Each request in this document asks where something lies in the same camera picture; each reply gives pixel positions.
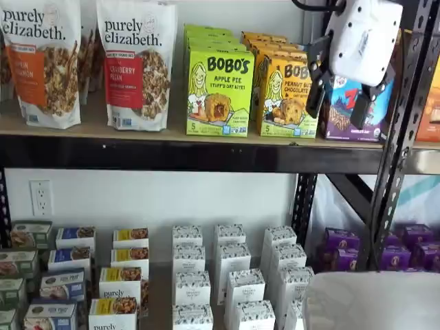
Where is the green Bobo's apple pie box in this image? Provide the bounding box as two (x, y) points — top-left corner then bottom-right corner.
(184, 30), (242, 42)
(185, 37), (249, 50)
(185, 44), (256, 137)
(184, 23), (235, 35)

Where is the white organic cartons group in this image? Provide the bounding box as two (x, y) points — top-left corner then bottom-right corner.
(0, 219), (320, 330)

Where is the thin black cable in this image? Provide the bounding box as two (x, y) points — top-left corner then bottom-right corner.
(291, 0), (347, 17)

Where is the purple snack box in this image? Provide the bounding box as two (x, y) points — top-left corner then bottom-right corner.
(380, 245), (413, 272)
(401, 223), (435, 245)
(411, 242), (440, 271)
(324, 226), (361, 250)
(318, 247), (360, 272)
(384, 232), (404, 248)

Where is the translucent white plastic sheet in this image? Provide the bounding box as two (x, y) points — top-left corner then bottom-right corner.
(316, 173), (440, 228)

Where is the red label granola bag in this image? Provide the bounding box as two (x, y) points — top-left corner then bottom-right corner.
(96, 0), (178, 131)

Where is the orange label granola bag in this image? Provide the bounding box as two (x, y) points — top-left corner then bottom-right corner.
(0, 0), (83, 130)

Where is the white wall power outlet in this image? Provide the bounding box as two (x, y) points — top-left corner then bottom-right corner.
(30, 179), (53, 217)

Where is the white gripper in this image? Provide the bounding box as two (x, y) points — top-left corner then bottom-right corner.
(305, 0), (404, 129)

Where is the white organic pantry box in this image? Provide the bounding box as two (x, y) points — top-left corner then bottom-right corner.
(214, 223), (247, 247)
(263, 225), (298, 255)
(171, 225), (204, 248)
(223, 300), (276, 330)
(217, 242), (252, 276)
(285, 298), (310, 330)
(225, 269), (266, 305)
(276, 267), (316, 303)
(173, 244), (206, 274)
(269, 243), (307, 272)
(175, 271), (211, 307)
(171, 304), (214, 330)

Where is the small blue oatmeal box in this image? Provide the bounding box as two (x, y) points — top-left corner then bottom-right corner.
(40, 269), (86, 303)
(47, 246), (92, 272)
(55, 226), (96, 254)
(23, 301), (78, 330)

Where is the small green oatmeal box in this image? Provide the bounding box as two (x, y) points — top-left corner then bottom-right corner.
(0, 308), (20, 330)
(0, 277), (28, 310)
(10, 221), (53, 249)
(0, 250), (39, 279)

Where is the wooden shelf board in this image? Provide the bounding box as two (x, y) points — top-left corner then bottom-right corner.
(0, 96), (386, 149)

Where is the blue purple Zbar box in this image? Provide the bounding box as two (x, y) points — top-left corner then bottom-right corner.
(318, 74), (395, 142)

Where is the large orange snack box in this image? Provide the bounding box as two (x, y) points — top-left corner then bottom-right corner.
(414, 29), (440, 142)

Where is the black metal shelving unit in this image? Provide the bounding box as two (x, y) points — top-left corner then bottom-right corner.
(322, 0), (440, 272)
(0, 0), (440, 276)

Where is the yellow Bobo's peanut butter box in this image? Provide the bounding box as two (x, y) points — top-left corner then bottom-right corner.
(240, 30), (289, 41)
(250, 43), (309, 59)
(245, 36), (299, 49)
(256, 53), (319, 139)

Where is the yellow white granola box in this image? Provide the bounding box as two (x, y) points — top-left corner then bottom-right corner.
(112, 227), (150, 250)
(88, 297), (140, 330)
(110, 246), (151, 271)
(98, 267), (142, 300)

